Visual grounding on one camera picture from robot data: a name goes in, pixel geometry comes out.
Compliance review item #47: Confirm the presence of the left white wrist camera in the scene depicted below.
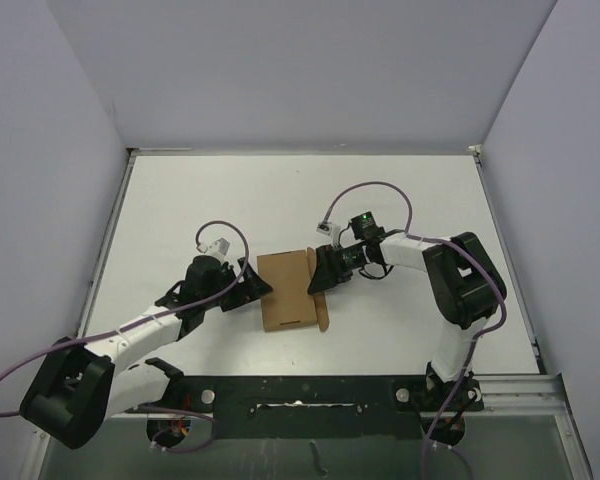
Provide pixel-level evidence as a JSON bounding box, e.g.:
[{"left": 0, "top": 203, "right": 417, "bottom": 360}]
[{"left": 196, "top": 238, "right": 230, "bottom": 263}]

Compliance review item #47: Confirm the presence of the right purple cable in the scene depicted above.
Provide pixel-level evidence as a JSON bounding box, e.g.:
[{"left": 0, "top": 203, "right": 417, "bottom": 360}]
[{"left": 322, "top": 180, "right": 509, "bottom": 460}]

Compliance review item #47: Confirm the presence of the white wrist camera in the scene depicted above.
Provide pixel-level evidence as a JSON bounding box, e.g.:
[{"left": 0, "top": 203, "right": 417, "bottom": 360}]
[
  {"left": 316, "top": 221, "right": 342, "bottom": 247},
  {"left": 196, "top": 238, "right": 230, "bottom": 263}
]

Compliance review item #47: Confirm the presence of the purple cable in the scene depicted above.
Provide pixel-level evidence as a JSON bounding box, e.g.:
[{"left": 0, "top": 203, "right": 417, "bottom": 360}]
[
  {"left": 0, "top": 220, "right": 253, "bottom": 454},
  {"left": 322, "top": 180, "right": 509, "bottom": 460}
]

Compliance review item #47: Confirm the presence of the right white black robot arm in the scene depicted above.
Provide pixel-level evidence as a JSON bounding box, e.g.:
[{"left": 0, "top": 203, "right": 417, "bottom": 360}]
[{"left": 307, "top": 212, "right": 507, "bottom": 409}]

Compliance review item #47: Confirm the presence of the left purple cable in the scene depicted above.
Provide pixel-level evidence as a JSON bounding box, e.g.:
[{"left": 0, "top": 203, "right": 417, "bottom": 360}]
[{"left": 0, "top": 220, "right": 253, "bottom": 454}]

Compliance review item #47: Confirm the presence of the aluminium table frame rail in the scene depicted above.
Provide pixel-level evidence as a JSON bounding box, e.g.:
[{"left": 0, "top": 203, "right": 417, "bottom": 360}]
[{"left": 22, "top": 147, "right": 141, "bottom": 479}]

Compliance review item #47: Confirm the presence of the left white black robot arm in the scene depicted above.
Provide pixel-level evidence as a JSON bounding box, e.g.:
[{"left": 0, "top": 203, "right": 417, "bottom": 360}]
[{"left": 19, "top": 255, "right": 273, "bottom": 449}]

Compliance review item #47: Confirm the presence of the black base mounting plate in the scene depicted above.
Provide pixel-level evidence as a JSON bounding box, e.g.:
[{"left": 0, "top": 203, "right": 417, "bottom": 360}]
[{"left": 138, "top": 373, "right": 484, "bottom": 447}]

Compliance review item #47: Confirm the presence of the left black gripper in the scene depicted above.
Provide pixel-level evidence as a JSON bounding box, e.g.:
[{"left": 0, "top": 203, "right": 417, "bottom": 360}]
[{"left": 201, "top": 256, "right": 271, "bottom": 310}]

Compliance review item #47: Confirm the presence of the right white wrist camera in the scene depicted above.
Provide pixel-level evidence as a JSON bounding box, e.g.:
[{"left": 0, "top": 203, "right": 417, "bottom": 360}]
[{"left": 316, "top": 221, "right": 342, "bottom": 247}]

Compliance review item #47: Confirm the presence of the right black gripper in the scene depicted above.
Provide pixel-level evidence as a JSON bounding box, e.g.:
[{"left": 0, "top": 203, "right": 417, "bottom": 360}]
[{"left": 308, "top": 242, "right": 367, "bottom": 295}]

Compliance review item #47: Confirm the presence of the brown cardboard paper box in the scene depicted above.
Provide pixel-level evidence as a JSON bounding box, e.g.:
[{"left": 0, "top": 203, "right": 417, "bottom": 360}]
[{"left": 257, "top": 247, "right": 330, "bottom": 332}]

